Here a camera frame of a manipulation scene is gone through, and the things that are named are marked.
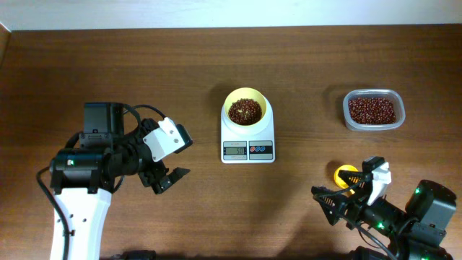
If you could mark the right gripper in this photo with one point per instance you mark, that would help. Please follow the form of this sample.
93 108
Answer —
338 200

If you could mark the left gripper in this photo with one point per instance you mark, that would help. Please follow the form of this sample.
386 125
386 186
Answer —
150 178

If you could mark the yellow measuring scoop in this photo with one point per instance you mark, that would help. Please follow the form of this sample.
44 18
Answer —
346 176

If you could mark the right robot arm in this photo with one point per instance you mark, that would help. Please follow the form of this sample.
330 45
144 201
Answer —
415 232

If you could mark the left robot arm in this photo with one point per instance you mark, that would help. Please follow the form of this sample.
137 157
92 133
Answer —
114 143

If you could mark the white digital kitchen scale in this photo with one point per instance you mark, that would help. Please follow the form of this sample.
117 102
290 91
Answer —
248 144

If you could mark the yellow plastic bowl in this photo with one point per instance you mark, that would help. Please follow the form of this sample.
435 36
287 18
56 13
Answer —
246 107

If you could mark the clear plastic container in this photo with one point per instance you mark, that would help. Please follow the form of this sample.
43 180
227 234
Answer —
390 95

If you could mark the red beans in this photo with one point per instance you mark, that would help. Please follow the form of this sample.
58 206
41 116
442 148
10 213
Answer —
372 111

